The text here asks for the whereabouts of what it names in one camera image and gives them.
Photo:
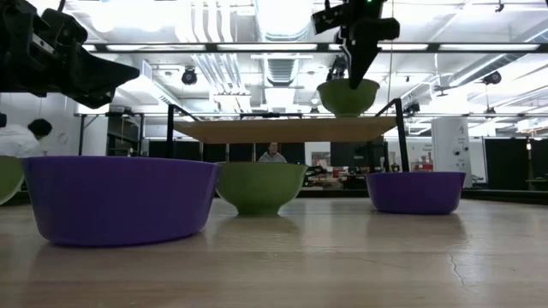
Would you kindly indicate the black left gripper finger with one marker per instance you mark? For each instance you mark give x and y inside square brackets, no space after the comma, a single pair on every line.
[103,81]

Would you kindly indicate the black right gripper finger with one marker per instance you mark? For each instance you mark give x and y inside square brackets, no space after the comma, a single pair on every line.
[359,60]

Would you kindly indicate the black storage rack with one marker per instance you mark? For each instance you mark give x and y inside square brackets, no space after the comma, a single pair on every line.
[124,137]

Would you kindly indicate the black ceiling spotlight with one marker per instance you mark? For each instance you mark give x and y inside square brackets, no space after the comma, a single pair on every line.
[492,78]
[189,76]

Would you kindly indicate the person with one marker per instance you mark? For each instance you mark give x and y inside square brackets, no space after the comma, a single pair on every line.
[17,141]
[272,155]

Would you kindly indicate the wooden shelf black legs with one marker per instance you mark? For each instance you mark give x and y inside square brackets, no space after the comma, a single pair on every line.
[287,130]

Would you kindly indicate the purple plastic bowl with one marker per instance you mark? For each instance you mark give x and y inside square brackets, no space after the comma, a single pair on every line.
[120,201]
[415,192]

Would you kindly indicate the white pillar cabinet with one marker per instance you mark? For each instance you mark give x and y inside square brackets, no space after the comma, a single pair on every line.
[451,149]

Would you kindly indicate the black partition panel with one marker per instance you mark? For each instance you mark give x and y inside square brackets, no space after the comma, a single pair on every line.
[507,164]

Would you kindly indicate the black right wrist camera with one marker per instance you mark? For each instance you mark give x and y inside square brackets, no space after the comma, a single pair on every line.
[327,19]

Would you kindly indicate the black rig frame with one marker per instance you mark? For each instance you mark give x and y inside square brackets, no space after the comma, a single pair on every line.
[257,47]

